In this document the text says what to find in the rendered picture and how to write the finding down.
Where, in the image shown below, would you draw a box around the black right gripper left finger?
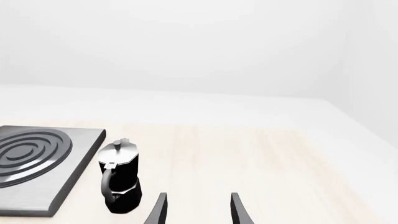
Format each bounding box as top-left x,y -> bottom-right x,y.
143,192 -> 168,224

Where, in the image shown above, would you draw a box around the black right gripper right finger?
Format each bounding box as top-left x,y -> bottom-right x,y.
230,192 -> 255,224

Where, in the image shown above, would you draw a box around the black moka pot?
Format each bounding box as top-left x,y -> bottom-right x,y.
98,138 -> 143,215

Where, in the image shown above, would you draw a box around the flat black stove plate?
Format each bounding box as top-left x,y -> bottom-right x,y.
0,125 -> 107,218

